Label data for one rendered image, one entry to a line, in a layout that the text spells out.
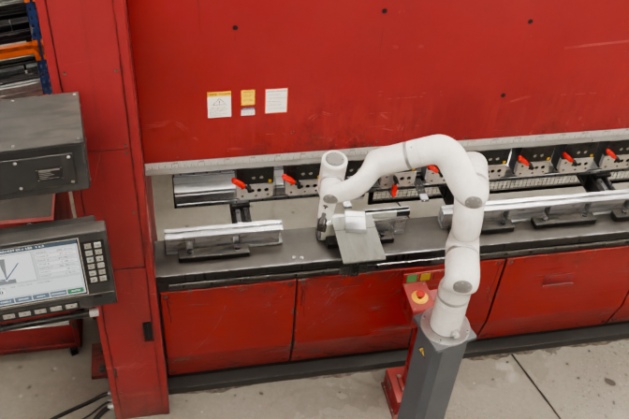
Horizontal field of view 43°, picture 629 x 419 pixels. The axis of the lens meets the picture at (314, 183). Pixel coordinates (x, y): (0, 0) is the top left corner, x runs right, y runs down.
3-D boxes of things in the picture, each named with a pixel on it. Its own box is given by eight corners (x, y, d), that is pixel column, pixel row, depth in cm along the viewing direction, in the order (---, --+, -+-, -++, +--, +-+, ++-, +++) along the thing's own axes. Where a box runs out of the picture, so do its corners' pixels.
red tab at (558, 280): (543, 288, 386) (547, 278, 382) (541, 284, 388) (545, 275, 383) (572, 284, 389) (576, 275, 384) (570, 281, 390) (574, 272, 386)
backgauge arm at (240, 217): (237, 254, 365) (236, 232, 356) (223, 162, 411) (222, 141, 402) (254, 252, 367) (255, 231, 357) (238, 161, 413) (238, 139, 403)
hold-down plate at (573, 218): (533, 229, 369) (535, 224, 367) (530, 221, 373) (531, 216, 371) (594, 223, 374) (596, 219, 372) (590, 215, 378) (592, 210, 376)
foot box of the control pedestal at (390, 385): (394, 426, 388) (398, 412, 380) (380, 382, 406) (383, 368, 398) (433, 420, 392) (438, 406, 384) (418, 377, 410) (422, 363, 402)
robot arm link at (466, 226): (444, 282, 286) (444, 249, 298) (477, 284, 284) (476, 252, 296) (455, 175, 252) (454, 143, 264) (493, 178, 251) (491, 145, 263)
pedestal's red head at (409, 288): (409, 328, 350) (415, 302, 338) (398, 300, 361) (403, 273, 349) (452, 323, 353) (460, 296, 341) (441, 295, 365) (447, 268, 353)
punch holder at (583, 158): (557, 174, 353) (567, 144, 342) (549, 161, 359) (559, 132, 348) (589, 171, 355) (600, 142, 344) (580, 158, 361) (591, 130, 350)
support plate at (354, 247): (343, 264, 331) (343, 262, 330) (330, 219, 350) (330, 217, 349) (386, 260, 334) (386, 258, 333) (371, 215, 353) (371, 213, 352)
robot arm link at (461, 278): (469, 284, 301) (482, 239, 285) (470, 324, 287) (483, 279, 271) (437, 280, 301) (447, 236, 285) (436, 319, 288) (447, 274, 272)
